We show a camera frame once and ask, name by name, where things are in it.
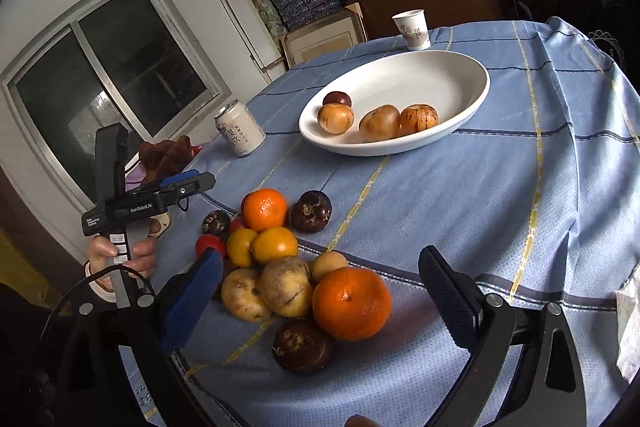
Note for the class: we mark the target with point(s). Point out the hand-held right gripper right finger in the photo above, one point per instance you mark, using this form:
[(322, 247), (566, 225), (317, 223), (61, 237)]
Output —
[(450, 302)]

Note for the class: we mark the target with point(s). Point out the brown cloth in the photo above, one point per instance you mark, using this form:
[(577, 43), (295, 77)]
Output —
[(167, 152)]

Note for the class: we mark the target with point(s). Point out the small orange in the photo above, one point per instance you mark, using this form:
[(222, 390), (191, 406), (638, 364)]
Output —
[(264, 209)]

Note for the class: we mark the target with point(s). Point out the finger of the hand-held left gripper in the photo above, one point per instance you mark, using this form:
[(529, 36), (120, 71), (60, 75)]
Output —
[(197, 186), (175, 180)]

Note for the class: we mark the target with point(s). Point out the beige framed board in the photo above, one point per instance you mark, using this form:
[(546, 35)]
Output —
[(320, 39)]

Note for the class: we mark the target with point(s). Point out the dark water chestnut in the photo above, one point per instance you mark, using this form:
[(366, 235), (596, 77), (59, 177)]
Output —
[(216, 222), (311, 210), (302, 347)]

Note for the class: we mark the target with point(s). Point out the pink cloth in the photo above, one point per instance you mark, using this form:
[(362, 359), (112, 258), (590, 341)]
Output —
[(135, 177)]

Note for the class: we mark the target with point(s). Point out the grey marble slab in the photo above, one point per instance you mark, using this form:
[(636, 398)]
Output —
[(255, 2)]

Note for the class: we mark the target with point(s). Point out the stack of blue patterned boxes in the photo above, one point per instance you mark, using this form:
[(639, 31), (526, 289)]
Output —
[(305, 2)]

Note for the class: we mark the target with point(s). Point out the small tan longan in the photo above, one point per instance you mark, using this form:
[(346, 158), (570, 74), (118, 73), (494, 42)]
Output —
[(328, 265)]

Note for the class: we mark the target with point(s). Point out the tan spotted fruit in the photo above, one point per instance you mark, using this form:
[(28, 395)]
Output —
[(377, 123), (335, 119), (419, 119)]

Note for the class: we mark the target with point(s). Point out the large brown carton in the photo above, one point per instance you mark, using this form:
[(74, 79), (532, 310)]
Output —
[(425, 2)]

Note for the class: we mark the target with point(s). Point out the white paper cup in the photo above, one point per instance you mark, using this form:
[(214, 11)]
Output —
[(412, 29)]

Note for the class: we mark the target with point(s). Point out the white tissue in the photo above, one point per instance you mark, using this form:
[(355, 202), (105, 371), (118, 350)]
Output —
[(630, 332)]

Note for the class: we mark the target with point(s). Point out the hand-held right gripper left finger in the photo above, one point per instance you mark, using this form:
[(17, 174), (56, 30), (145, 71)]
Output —
[(200, 292)]

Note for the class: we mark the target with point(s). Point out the white drink can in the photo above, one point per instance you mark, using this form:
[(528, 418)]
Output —
[(240, 132)]

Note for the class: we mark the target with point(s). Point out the blue striped tablecloth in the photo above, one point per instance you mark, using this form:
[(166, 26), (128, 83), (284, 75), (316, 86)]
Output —
[(450, 207)]

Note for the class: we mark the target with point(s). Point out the person's left forearm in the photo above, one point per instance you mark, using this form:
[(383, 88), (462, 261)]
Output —
[(30, 332)]

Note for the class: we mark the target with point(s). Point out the large orange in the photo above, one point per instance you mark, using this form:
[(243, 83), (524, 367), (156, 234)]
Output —
[(351, 304)]

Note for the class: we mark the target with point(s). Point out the red tomato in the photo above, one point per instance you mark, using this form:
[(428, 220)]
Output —
[(207, 244), (236, 225)]

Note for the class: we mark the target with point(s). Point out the white oval plate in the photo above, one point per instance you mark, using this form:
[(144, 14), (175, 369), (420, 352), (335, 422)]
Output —
[(400, 77)]

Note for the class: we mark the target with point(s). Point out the dark red plum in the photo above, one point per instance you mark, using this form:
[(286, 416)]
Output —
[(336, 98)]

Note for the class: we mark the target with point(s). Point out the person's left hand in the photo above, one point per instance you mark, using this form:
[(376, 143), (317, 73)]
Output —
[(142, 259)]

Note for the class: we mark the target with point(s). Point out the sliding window grey frame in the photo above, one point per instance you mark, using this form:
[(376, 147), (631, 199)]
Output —
[(100, 82)]

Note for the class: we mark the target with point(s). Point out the yellow tomato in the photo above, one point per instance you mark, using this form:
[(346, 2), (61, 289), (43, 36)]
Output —
[(274, 244), (241, 247)]

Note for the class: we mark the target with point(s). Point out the pale yellow pear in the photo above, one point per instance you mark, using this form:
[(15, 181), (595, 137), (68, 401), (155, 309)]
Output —
[(245, 294), (286, 286)]

